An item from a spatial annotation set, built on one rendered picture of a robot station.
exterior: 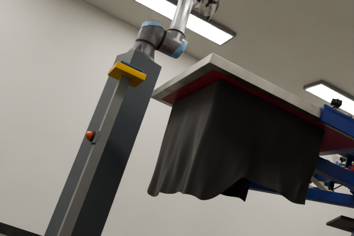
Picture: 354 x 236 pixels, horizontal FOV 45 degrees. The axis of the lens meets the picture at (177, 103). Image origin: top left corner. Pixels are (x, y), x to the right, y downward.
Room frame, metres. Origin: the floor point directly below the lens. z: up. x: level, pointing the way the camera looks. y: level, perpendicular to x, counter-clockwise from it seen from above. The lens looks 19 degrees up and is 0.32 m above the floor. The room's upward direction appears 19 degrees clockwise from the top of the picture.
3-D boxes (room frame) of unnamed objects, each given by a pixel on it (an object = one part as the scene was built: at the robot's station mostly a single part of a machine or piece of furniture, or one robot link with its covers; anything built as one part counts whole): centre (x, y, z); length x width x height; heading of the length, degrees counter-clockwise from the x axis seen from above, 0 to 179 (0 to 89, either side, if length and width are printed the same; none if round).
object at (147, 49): (2.10, 0.26, 1.25); 0.15 x 0.15 x 0.10
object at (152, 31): (2.10, 0.25, 1.37); 0.13 x 0.12 x 0.14; 106
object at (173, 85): (1.72, -0.34, 0.97); 0.79 x 0.58 x 0.04; 108
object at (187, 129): (1.63, -0.06, 0.74); 0.45 x 0.03 x 0.43; 18
